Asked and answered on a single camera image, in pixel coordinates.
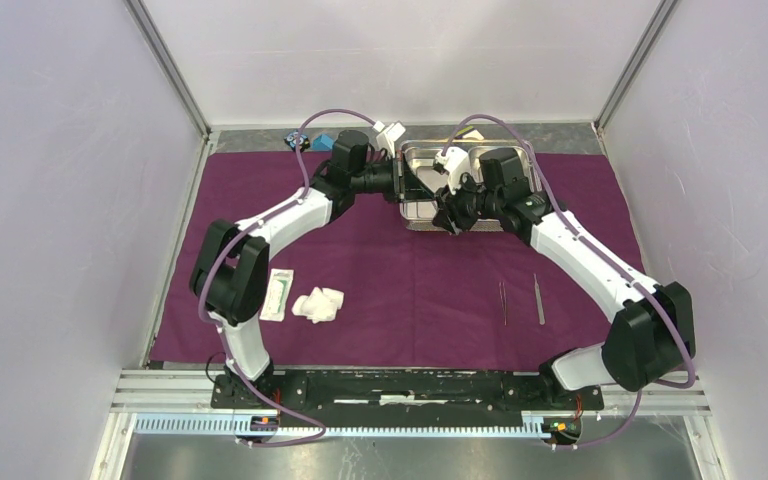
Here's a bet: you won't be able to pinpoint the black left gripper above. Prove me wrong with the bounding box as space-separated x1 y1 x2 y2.
351 152 434 205

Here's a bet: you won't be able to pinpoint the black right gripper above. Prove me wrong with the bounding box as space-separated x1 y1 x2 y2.
431 169 502 236

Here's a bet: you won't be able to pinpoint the metal mesh instrument tray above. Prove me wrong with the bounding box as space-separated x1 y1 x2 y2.
399 139 543 232

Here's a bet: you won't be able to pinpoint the thin curved steel tweezers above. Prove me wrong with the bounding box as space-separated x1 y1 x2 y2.
498 281 508 327

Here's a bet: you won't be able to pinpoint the purple cloth wrap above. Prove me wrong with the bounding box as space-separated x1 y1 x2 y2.
150 152 610 371

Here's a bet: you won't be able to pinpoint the steel forceps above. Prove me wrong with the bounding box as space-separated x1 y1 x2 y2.
533 273 546 326

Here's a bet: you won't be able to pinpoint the white gauze wad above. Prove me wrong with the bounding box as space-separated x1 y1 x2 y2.
291 287 345 324

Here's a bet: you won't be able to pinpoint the suture packet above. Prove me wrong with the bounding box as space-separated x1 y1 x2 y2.
259 269 294 322

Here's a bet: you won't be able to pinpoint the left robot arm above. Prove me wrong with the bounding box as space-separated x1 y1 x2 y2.
189 130 433 408

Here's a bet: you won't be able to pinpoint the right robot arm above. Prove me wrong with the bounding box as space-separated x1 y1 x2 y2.
433 147 695 408

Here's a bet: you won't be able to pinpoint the steel left inner pan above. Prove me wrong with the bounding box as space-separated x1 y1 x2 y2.
402 141 449 225

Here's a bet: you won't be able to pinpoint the steel pan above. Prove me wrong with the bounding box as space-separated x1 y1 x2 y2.
468 146 538 193
402 141 449 225

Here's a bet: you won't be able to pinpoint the steel right inner pan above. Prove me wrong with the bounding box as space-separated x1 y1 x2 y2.
468 146 538 193

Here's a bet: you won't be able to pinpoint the blue toy block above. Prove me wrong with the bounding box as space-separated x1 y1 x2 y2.
310 133 335 152

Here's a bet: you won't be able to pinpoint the black blue toy car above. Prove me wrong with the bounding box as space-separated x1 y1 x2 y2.
284 130 311 152

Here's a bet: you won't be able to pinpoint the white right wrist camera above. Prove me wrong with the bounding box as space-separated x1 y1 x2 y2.
433 147 472 194

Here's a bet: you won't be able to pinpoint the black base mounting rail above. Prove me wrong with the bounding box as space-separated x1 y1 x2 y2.
210 368 605 429

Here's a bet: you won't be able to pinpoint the aluminium corner frame rail right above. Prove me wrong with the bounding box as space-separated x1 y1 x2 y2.
592 0 680 135

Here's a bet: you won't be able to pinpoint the aluminium corner frame rail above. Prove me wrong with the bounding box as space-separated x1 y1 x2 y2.
124 0 212 138
592 0 680 135

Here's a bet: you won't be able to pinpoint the aluminium corner frame rail left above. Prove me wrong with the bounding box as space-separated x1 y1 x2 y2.
124 0 212 138

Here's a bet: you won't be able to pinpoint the aluminium front frame rail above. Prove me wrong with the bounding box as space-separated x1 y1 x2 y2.
92 370 713 442

